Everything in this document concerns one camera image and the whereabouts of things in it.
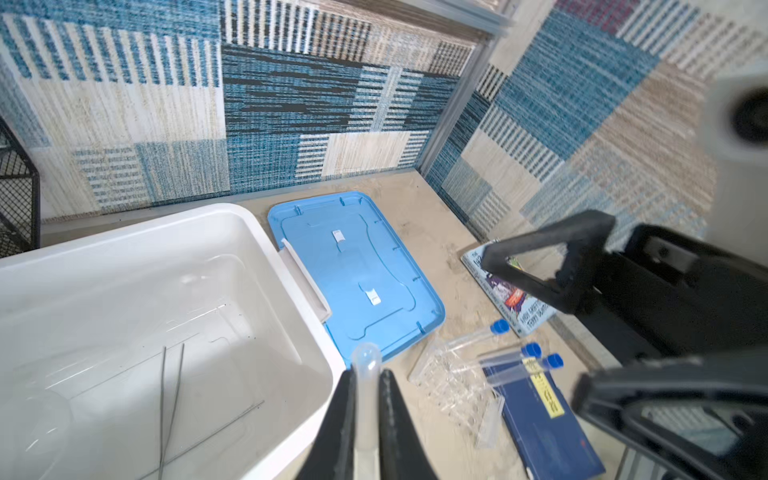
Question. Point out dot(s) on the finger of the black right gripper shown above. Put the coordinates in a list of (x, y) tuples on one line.
[(699, 417), (557, 263)]

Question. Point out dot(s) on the dark blue book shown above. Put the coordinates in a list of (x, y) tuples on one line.
[(548, 437)]

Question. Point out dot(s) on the blue plastic bin lid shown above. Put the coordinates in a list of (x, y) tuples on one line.
[(376, 291)]

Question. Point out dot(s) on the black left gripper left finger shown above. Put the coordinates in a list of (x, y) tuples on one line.
[(332, 453)]

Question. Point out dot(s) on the thin metal wire spatula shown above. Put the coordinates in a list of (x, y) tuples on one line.
[(160, 469)]

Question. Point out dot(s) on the colourful treehouse book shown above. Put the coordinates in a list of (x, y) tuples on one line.
[(521, 310)]

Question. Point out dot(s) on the white plastic storage bin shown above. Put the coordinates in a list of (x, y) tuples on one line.
[(61, 303)]

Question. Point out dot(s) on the blue capped test tube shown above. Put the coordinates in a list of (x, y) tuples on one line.
[(527, 368), (497, 328), (510, 354)]

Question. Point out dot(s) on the clear test tube rack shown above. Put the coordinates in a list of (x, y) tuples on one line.
[(460, 391)]

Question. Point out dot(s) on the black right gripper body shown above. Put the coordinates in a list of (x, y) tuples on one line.
[(668, 295)]

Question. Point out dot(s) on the clear plastic beaker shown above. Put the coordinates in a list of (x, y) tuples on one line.
[(36, 427)]

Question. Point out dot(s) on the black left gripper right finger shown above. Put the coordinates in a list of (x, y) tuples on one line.
[(401, 454)]

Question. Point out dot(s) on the clear glass stirring rod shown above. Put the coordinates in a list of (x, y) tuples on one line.
[(111, 361)]

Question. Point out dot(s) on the black wire mesh shelf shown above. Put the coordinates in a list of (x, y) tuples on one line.
[(20, 197)]

